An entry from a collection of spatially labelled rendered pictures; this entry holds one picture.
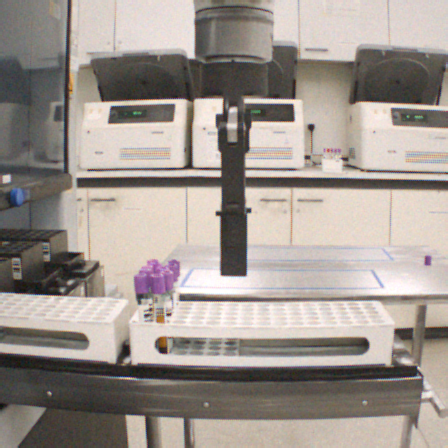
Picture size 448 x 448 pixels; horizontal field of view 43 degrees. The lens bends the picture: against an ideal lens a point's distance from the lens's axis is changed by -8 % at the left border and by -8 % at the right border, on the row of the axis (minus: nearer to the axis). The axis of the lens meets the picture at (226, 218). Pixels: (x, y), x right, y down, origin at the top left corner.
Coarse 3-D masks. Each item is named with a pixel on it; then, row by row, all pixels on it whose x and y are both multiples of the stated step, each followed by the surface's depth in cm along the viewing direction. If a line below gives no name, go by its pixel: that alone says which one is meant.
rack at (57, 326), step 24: (0, 312) 68; (24, 312) 67; (48, 312) 68; (72, 312) 69; (96, 312) 69; (120, 312) 69; (0, 336) 73; (24, 336) 75; (48, 336) 76; (72, 336) 76; (96, 336) 65; (120, 336) 69
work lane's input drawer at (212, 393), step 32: (128, 352) 69; (0, 384) 65; (32, 384) 65; (64, 384) 64; (96, 384) 64; (128, 384) 64; (160, 384) 64; (192, 384) 64; (224, 384) 63; (256, 384) 63; (288, 384) 63; (320, 384) 63; (352, 384) 63; (384, 384) 63; (416, 384) 62; (160, 416) 64; (192, 416) 64; (224, 416) 64; (256, 416) 64; (288, 416) 64; (320, 416) 63; (352, 416) 63; (384, 416) 63; (416, 416) 63
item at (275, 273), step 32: (192, 256) 126; (256, 256) 126; (288, 256) 126; (320, 256) 125; (352, 256) 125; (384, 256) 124; (416, 256) 123; (192, 288) 99; (224, 288) 99; (256, 288) 99; (288, 288) 99; (320, 288) 98; (352, 288) 98; (384, 288) 97; (416, 288) 96; (416, 320) 137; (416, 352) 137
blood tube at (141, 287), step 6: (138, 276) 64; (144, 276) 65; (138, 282) 64; (144, 282) 65; (138, 288) 64; (144, 288) 65; (138, 294) 65; (144, 294) 65; (138, 300) 65; (144, 300) 65; (138, 306) 65; (144, 306) 65; (138, 312) 65; (144, 312) 65; (144, 318) 65
